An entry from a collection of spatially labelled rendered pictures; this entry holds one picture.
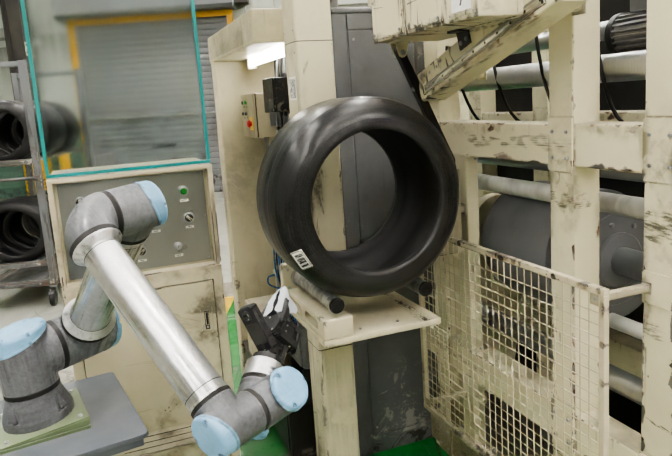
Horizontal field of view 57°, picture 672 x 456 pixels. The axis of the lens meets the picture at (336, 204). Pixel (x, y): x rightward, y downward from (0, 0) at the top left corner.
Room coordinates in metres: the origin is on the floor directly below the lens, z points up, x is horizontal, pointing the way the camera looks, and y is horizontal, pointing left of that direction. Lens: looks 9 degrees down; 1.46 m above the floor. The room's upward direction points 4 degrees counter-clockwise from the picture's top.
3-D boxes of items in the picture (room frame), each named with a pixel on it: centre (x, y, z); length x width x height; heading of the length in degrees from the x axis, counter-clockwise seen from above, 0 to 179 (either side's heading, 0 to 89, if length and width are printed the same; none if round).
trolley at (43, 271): (5.38, 2.59, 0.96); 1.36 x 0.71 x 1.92; 0
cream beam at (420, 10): (1.87, -0.38, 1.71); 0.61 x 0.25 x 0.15; 20
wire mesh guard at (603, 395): (1.78, -0.44, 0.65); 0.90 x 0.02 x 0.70; 20
